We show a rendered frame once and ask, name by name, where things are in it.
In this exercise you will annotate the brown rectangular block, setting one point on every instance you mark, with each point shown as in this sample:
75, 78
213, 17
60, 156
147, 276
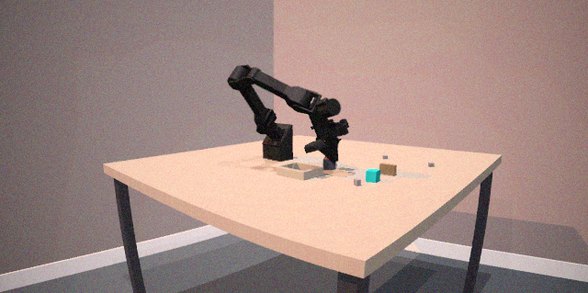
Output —
387, 169

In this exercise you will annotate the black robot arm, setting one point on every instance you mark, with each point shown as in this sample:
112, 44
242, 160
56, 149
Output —
299, 98

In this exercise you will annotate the teal cube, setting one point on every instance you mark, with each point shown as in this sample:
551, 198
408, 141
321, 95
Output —
372, 175

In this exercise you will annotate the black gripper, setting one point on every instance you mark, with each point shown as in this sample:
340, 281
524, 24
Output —
328, 146

